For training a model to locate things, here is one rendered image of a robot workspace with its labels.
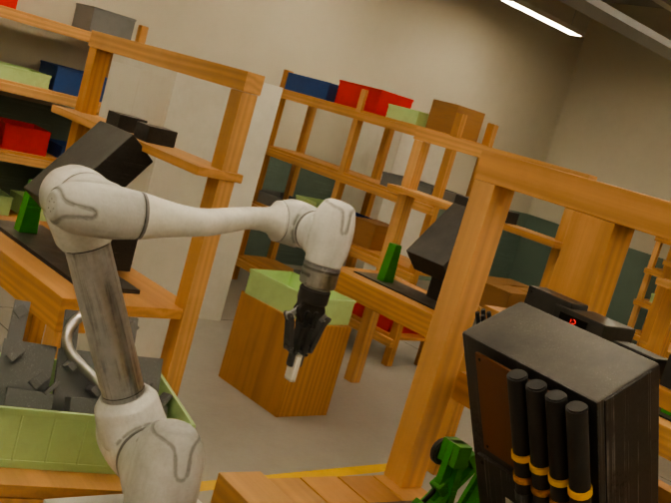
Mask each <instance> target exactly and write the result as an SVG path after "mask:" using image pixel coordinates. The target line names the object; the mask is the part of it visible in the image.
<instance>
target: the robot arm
mask: <svg viewBox="0 0 671 503"><path fill-rule="evenodd" d="M39 203H40V206H41V208H42V210H43V214H44V217H45V219H46V221H47V224H48V226H49V229H50V231H51V234H52V236H53V239H54V242H55V244H56V246H57V247H58V248H59V249H60V250H61V251H62V252H64V253H65V255H66V259H67V263H68V267H69V271H70V275H71V278H72V282H73V285H74V289H75V293H76V297H77V301H78V305H79V309H80V313H81V316H82V320H83V324H84V328H85V332H86V336H87V340H88V344H89V348H90V352H91V355H92V359H93V363H94V367H95V371H96V375H97V379H98V383H99V387H100V391H101V395H100V397H99V399H98V400H97V402H96V404H95V406H94V414H95V421H96V439H97V443H98V446H99V449H100V451H101V453H102V454H103V456H104V458H105V460H106V461H107V463H108V464H109V466H110V467H111V468H112V470H113V471H114V472H115V473H116V474H117V476H118V477H120V481H121V487H122V493H123V494H124V500H123V503H197V500H198V496H199V492H200V487H201V482H202V477H203V472H204V465H205V453H204V446H203V442H202V439H201V436H200V434H199V433H198V432H197V430H196V429H195V428H194V427H193V426H192V425H191V424H189V423H187V422H185V421H182V420H178V419H172V418H167V416H166V414H165V411H164V409H163V406H162V403H161V400H160V397H159V395H158V392H157V391H156V389H154V388H153V387H151V386H150V385H148V384H146V383H144V380H143V376H142V372H141V368H140V363H139V359H138V355H137V351H136V347H135V342H134V338H133V334H132V330H131V325H130V321H129V317H128V313H127V310H126V305H125V301H124V297H123V293H122V288H121V284H120V280H119V276H118V272H117V267H116V263H115V259H114V255H113V250H112V246H111V241H112V240H147V239H158V238H179V237H208V236H216V235H221V234H226V233H232V232H237V231H242V230H255V231H261V232H264V233H266V234H267V235H268V236H269V238H270V240H271V241H273V242H276V243H280V244H283V245H286V246H290V247H293V248H300V249H303V250H304V252H305V253H306V256H305V260H304V264H303V267H302V271H301V274H300V282H302V284H301V285H300V289H299V292H298V301H297V303H296V304H295V306H294V308H293V309H291V310H290V311H287V310H285V311H284V317H285V334H284V349H286V350H287V351H288V352H289V355H288V359H287V370H286V373H285V379H287V380H288V381H289V382H296V378H297V375H298V371H299V368H300V367H302V365H303V361H304V358H305V357H307V356H308V353H313V352H314V350H315V348H316V346H317V344H318V342H319V340H320V338H321V336H322V334H323V332H324V330H325V328H326V326H327V325H328V324H329V323H330V322H331V320H332V319H331V318H330V317H328V316H327V315H326V314H325V312H326V306H327V305H328V302H329V299H330V295H331V292H330V290H334V289H335V288H336V283H337V279H338V276H339V274H340V269H341V266H342V264H343V262H344V261H345V259H346V258H347V255H348V253H349V250H350V246H351V243H352V239H353V235H354V228H355V209H354V208H353V207H352V206H351V205H349V204H347V203H345V202H343V201H340V200H336V199H325V200H324V201H323V202H322V203H321V204H320V205H319V207H318V208H316V207H314V206H312V205H310V204H308V203H305V202H303V201H300V200H294V199H288V200H283V201H275V202H274V203H273V204H272V205H271V206H270V207H263V208H261V207H241V208H219V209H200V208H193V207H188V206H184V205H180V204H177V203H173V202H170V201H167V200H164V199H161V198H158V197H155V196H152V195H150V194H147V193H143V192H138V191H134V190H131V189H127V188H124V187H121V186H119V185H117V184H115V183H113V182H110V181H109V180H107V179H105V178H104V177H103V176H102V175H101V174H99V173H98V172H96V171H94V170H92V169H90V168H87V167H84V166H80V165H67V166H63V167H60V168H57V169H54V170H53V171H51V172H50V173H49V174H48V175H47V176H46V177H45V179H44V180H43V182H42V184H41V186H40V190H39ZM295 320H296V322H295ZM295 324H296V326H295Z"/></svg>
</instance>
